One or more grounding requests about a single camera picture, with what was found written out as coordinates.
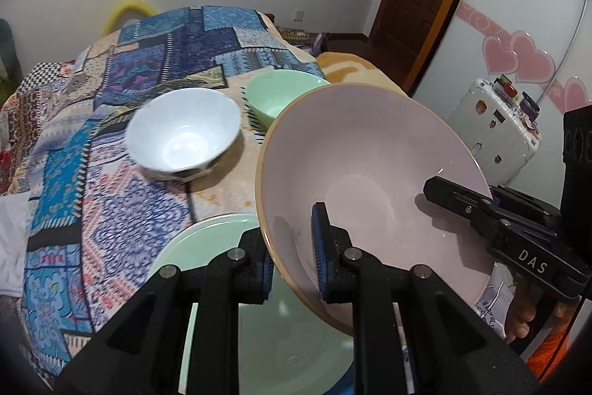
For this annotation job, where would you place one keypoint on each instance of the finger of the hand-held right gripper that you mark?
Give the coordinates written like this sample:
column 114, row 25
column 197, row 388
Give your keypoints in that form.
column 527, row 200
column 453, row 198

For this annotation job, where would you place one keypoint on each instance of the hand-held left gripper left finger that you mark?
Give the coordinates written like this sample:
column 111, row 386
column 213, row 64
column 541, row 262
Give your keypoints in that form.
column 256, row 270

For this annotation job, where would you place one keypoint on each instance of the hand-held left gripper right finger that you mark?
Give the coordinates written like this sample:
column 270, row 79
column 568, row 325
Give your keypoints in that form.
column 319, row 237

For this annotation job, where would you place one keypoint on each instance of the green plate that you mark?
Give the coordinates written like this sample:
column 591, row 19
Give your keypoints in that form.
column 277, row 353

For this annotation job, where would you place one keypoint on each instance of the pink bowl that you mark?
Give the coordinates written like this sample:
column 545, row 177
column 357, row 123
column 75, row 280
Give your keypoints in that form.
column 370, row 145

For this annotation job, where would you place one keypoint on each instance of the green bowl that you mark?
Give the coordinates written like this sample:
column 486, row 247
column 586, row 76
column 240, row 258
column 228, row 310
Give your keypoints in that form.
column 277, row 92

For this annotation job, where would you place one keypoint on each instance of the white spotted bowl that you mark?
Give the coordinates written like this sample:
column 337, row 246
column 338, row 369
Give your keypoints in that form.
column 185, row 131

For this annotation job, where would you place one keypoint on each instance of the person's right hand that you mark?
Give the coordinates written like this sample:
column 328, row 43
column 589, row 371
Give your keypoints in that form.
column 520, row 311

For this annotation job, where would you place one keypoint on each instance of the white printed bag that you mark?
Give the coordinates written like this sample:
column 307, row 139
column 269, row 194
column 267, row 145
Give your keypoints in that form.
column 492, row 298

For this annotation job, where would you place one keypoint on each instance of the white suitcase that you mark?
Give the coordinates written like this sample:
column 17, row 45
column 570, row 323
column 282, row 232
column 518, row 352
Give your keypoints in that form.
column 490, row 136

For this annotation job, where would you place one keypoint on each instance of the purple lidded jar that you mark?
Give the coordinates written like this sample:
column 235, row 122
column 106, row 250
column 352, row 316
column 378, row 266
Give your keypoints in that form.
column 529, row 106

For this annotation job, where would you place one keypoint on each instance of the small colourful container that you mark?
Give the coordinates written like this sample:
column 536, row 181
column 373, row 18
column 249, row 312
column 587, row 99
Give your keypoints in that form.
column 506, row 86

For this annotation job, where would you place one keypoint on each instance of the orange fleece blanket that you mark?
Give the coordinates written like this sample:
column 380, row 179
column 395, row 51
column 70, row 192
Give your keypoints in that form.
column 351, row 69

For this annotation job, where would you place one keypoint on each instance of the white heart-print wardrobe door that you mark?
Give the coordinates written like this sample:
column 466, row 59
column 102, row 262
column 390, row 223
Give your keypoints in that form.
column 532, row 6

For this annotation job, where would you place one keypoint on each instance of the dark patterned cloth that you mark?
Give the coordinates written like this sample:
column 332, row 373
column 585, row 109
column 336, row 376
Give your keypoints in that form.
column 300, row 37

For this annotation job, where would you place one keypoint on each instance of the patchwork blanket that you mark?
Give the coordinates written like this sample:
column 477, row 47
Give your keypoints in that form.
column 138, row 66

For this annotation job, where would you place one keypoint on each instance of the white cloth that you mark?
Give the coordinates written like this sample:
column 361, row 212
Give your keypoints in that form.
column 11, row 247

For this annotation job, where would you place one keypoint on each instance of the yellow foam tube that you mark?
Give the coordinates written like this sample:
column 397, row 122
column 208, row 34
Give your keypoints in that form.
column 132, row 1

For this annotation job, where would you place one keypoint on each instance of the grey curved pillow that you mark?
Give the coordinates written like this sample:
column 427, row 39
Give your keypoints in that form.
column 7, row 52

